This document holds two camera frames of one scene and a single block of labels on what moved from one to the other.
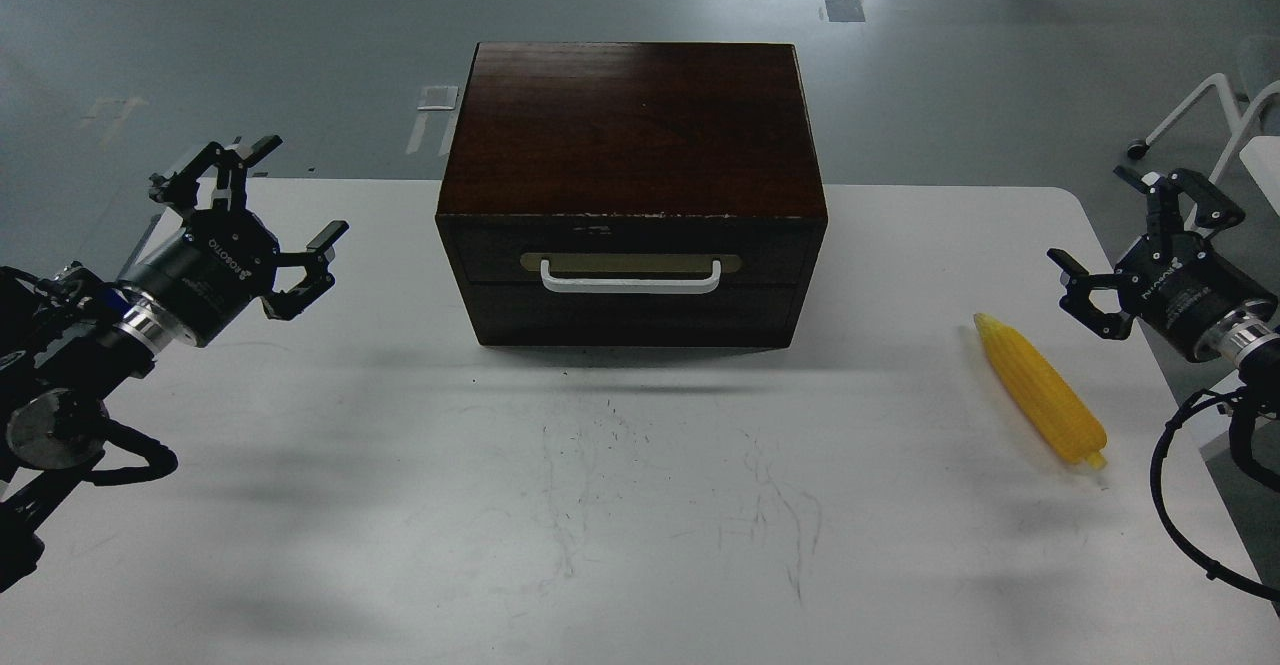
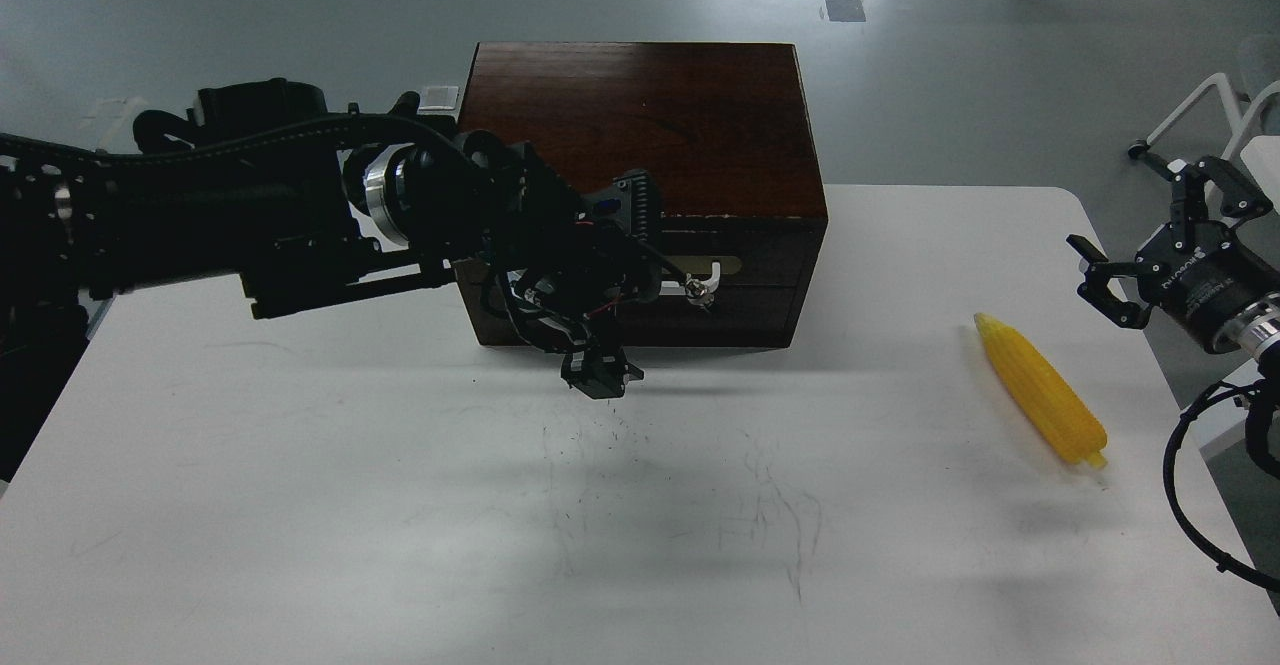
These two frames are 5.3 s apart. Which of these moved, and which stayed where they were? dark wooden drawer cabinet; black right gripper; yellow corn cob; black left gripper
Moved: black right gripper; black left gripper
Stayed: dark wooden drawer cabinet; yellow corn cob
